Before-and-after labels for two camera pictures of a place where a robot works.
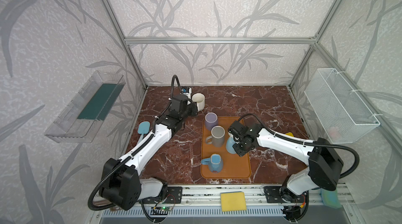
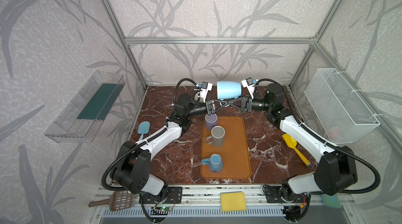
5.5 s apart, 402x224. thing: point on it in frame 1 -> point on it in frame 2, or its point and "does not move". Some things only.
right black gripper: (239, 145) -> (247, 103)
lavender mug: (211, 120) does not move
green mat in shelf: (102, 102) does not move
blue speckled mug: (215, 163) does not move
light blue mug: (230, 142) -> (228, 90)
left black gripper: (191, 108) -> (210, 107)
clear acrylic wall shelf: (79, 120) does not move
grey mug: (218, 133) does not move
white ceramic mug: (199, 98) does not move
